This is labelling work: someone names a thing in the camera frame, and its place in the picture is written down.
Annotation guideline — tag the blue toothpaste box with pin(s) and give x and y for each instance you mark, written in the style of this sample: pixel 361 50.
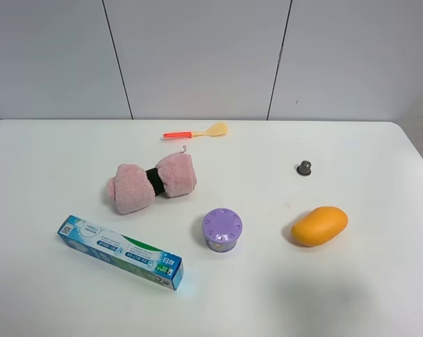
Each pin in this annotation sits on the blue toothpaste box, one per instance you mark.
pixel 138 258

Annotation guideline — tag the yellow mango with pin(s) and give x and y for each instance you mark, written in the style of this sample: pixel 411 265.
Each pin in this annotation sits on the yellow mango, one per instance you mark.
pixel 320 226

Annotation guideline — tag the orange handled yellow spatula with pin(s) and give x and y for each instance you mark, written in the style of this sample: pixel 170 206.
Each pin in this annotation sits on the orange handled yellow spatula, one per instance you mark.
pixel 218 129

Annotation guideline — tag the pink rolled towel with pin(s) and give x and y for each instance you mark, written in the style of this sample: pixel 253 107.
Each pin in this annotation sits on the pink rolled towel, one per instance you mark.
pixel 133 188

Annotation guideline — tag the purple round container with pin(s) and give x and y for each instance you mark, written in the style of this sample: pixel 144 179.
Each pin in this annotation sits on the purple round container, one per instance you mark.
pixel 222 229

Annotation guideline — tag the small grey cap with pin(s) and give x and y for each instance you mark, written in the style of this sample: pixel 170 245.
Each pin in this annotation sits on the small grey cap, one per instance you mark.
pixel 304 169

